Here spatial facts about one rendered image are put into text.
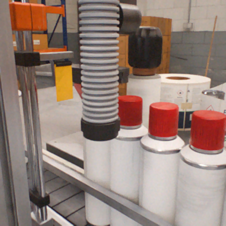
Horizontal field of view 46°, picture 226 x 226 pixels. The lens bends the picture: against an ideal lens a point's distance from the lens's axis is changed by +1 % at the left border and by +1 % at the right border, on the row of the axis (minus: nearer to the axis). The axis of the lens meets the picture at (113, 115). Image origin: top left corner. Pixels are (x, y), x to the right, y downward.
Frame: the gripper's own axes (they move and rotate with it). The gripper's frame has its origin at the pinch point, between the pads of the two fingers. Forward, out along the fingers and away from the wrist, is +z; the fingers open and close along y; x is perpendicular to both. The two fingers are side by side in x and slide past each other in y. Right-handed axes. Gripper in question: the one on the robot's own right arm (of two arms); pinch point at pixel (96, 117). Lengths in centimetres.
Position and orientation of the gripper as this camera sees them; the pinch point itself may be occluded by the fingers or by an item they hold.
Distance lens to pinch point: 49.0
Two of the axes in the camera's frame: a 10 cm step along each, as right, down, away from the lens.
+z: 0.0, 9.6, 3.0
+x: -6.8, 2.2, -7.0
